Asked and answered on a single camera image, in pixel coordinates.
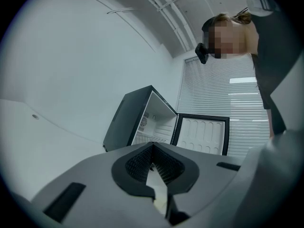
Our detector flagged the person's dark clothing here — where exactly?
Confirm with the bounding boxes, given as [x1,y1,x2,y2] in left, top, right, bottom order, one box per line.
[243,0,304,137]

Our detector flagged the black head-mounted camera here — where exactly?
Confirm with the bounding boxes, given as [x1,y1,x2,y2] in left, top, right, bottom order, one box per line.
[194,18,217,65]

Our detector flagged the white ceiling pipes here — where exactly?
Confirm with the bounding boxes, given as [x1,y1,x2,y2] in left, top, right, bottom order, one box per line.
[129,0,198,57]

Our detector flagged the black mini fridge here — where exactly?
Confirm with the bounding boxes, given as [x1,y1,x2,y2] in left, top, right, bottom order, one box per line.
[102,85,230,156]

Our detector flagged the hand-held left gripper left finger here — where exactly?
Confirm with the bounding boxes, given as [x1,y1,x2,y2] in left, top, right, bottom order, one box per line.
[30,141,171,228]

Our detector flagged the person's head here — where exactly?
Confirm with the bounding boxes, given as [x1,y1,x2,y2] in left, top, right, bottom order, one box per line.
[201,12,259,59]

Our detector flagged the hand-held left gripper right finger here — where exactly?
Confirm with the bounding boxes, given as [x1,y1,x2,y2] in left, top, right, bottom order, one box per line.
[152,141,245,226]

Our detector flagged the white round plate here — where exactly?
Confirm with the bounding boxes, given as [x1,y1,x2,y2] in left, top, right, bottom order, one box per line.
[146,166,169,217]

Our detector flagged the white window blinds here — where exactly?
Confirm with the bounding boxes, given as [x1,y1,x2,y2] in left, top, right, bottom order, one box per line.
[177,55,271,159]

